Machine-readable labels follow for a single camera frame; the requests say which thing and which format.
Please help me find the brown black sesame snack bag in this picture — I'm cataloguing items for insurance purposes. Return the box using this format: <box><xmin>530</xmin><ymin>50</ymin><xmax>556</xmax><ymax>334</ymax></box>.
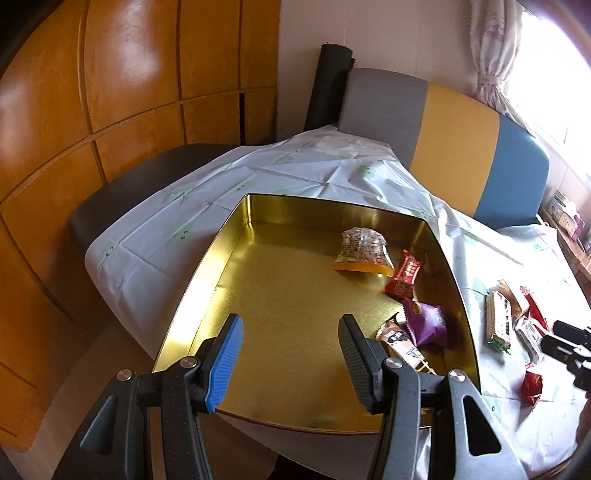
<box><xmin>375</xmin><ymin>316</ymin><xmax>436</xmax><ymax>375</ymax></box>

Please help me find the clear orange peanut snack bag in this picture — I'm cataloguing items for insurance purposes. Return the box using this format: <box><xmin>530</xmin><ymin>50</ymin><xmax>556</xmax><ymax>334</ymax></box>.
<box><xmin>332</xmin><ymin>227</ymin><xmax>394</xmax><ymax>277</ymax></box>

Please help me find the white wrapped snack bar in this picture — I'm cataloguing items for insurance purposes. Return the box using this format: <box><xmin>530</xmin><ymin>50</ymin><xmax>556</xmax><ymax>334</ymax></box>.
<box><xmin>514</xmin><ymin>315</ymin><xmax>543</xmax><ymax>365</ymax></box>

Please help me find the long red snack packet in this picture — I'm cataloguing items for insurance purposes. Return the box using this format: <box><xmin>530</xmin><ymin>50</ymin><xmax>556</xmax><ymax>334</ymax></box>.
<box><xmin>520</xmin><ymin>286</ymin><xmax>550</xmax><ymax>335</ymax></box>

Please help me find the small red candy packet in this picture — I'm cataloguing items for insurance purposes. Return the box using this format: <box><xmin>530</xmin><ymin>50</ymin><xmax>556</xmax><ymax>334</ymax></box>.
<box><xmin>520</xmin><ymin>370</ymin><xmax>543</xmax><ymax>406</ymax></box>

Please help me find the beige pastry packet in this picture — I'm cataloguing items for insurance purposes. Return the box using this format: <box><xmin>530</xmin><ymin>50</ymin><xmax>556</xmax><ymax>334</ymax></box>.
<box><xmin>497</xmin><ymin>280</ymin><xmax>529</xmax><ymax>320</ymax></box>

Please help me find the purple snack packet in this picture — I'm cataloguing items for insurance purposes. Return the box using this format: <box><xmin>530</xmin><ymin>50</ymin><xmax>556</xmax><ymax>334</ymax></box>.
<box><xmin>403</xmin><ymin>299</ymin><xmax>448</xmax><ymax>347</ymax></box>

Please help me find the cracker pack green end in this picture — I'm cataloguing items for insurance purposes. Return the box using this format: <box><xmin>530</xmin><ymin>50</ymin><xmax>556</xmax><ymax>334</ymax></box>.
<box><xmin>486</xmin><ymin>291</ymin><xmax>512</xmax><ymax>352</ymax></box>

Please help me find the wooden side shelf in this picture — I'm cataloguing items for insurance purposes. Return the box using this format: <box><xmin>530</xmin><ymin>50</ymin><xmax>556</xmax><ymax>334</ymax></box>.
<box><xmin>539</xmin><ymin>207</ymin><xmax>590</xmax><ymax>295</ymax></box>

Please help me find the red snack packet in box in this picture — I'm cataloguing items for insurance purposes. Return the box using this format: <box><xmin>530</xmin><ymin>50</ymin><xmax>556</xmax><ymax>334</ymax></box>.
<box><xmin>385</xmin><ymin>249</ymin><xmax>422</xmax><ymax>301</ymax></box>

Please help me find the white green cloud tablecloth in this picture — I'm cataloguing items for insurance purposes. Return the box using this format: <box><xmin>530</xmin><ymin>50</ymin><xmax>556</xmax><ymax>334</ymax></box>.
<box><xmin>83</xmin><ymin>125</ymin><xmax>591</xmax><ymax>480</ymax></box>

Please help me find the gold maroon gift tin box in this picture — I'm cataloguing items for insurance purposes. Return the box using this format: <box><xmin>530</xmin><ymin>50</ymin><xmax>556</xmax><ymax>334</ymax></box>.
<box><xmin>155</xmin><ymin>194</ymin><xmax>480</xmax><ymax>435</ymax></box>

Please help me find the grey yellow blue sofa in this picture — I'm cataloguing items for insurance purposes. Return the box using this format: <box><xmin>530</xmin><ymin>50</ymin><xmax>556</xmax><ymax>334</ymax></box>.
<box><xmin>339</xmin><ymin>68</ymin><xmax>549</xmax><ymax>230</ymax></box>

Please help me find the dark round chair seat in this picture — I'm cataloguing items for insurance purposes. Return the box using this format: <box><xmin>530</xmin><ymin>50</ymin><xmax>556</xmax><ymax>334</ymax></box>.
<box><xmin>69</xmin><ymin>144</ymin><xmax>235</xmax><ymax>250</ymax></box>

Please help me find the white window curtain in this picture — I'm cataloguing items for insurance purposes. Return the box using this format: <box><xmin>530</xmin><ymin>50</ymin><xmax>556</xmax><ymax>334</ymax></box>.
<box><xmin>469</xmin><ymin>0</ymin><xmax>527</xmax><ymax>129</ymax></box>

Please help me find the black rolled mat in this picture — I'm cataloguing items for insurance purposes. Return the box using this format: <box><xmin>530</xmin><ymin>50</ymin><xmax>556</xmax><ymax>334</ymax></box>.
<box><xmin>304</xmin><ymin>43</ymin><xmax>355</xmax><ymax>130</ymax></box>

